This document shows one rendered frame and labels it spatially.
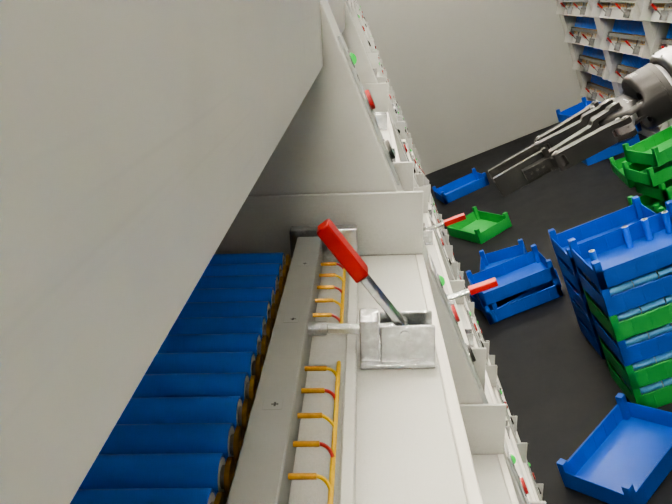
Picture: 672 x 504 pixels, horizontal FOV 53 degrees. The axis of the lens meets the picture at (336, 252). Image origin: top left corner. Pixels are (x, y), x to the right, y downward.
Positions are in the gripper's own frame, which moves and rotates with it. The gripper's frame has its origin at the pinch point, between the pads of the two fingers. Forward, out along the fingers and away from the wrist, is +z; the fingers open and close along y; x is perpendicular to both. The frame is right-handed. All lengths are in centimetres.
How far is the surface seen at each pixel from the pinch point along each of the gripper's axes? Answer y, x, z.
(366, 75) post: -30.9, -18.4, 12.5
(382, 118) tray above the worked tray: -14.0, -13.3, 12.7
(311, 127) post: 39.1, -23.6, 13.7
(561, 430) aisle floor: -76, 99, 19
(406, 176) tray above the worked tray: 29.6, -14.4, 10.5
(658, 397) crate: -73, 101, -8
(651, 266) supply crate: -73, 64, -22
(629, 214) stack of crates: -123, 72, -32
